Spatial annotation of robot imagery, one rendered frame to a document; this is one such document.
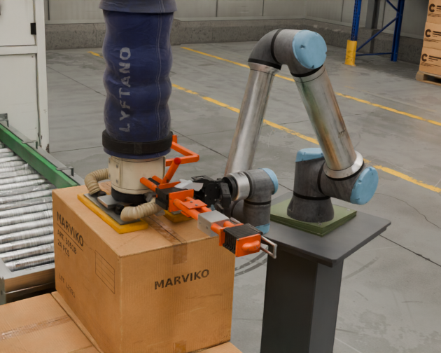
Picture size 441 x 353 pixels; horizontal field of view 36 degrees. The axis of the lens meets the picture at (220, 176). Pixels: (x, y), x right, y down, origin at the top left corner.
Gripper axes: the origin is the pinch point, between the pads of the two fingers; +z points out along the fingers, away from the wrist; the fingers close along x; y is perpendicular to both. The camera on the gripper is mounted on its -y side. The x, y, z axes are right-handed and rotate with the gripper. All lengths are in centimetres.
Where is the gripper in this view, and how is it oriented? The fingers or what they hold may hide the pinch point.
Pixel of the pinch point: (178, 199)
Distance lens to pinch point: 201.3
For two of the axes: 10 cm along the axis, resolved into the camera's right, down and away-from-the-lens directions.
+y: -5.6, -2.9, 7.8
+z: -8.3, 1.3, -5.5
